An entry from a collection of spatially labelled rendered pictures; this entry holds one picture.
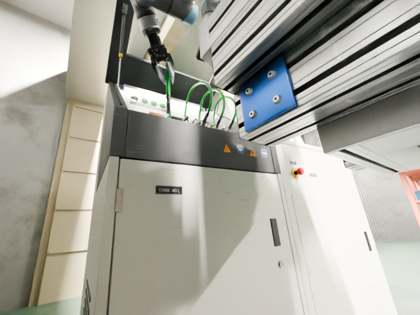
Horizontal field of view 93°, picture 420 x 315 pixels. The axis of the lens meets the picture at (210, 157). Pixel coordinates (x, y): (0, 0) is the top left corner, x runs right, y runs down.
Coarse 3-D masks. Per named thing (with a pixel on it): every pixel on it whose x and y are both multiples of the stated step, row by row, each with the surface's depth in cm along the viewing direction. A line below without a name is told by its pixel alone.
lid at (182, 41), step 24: (120, 0) 98; (216, 0) 113; (120, 24) 105; (168, 24) 113; (192, 24) 117; (144, 48) 117; (168, 48) 121; (192, 48) 125; (120, 72) 119; (144, 72) 124; (192, 72) 135; (192, 96) 145
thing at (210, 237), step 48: (144, 192) 56; (192, 192) 64; (240, 192) 74; (144, 240) 52; (192, 240) 59; (240, 240) 67; (288, 240) 79; (144, 288) 49; (192, 288) 55; (240, 288) 62; (288, 288) 71
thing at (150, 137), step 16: (128, 112) 61; (144, 112) 64; (128, 128) 60; (144, 128) 62; (160, 128) 65; (176, 128) 69; (192, 128) 72; (208, 128) 76; (128, 144) 58; (144, 144) 61; (160, 144) 63; (176, 144) 66; (192, 144) 70; (208, 144) 74; (240, 144) 82; (256, 144) 88; (144, 160) 60; (160, 160) 62; (176, 160) 65; (192, 160) 68; (208, 160) 71; (224, 160) 75; (240, 160) 80; (256, 160) 84
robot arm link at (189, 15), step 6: (174, 0) 70; (180, 0) 70; (186, 0) 71; (192, 0) 72; (174, 6) 70; (180, 6) 71; (186, 6) 72; (192, 6) 73; (168, 12) 72; (174, 12) 72; (180, 12) 72; (186, 12) 73; (192, 12) 74; (174, 18) 75; (180, 18) 74; (186, 18) 74; (192, 18) 75; (186, 24) 78
